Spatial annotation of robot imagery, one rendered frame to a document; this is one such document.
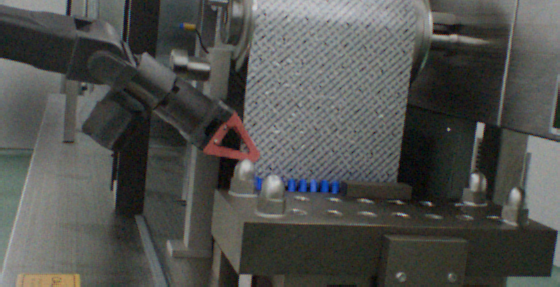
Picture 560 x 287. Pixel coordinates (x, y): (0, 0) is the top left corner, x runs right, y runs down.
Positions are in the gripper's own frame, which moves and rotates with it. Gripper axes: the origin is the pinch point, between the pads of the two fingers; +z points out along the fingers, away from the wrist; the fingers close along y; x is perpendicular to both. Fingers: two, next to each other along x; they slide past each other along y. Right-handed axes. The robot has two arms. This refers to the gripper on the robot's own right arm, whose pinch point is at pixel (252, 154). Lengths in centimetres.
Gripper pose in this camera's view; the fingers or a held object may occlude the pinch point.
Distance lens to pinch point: 96.3
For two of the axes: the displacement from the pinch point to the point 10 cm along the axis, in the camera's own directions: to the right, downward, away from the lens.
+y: 2.7, 1.5, -9.5
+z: 7.7, 5.6, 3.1
